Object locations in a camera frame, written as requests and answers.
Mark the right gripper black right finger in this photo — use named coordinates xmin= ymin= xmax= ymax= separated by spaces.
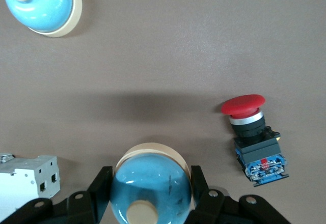
xmin=187 ymin=165 xmax=292 ymax=224

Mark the red mushroom emergency stop button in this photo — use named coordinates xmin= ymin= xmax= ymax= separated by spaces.
xmin=221 ymin=94 xmax=290 ymax=188

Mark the grey white circuit breaker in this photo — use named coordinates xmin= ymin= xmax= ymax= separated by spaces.
xmin=0 ymin=152 xmax=61 ymax=218

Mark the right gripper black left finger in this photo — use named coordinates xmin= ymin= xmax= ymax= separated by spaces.
xmin=0 ymin=166 xmax=114 ymax=224

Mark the blue call bell cream base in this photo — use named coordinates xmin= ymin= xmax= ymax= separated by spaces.
xmin=109 ymin=142 xmax=196 ymax=224
xmin=3 ymin=0 xmax=83 ymax=38

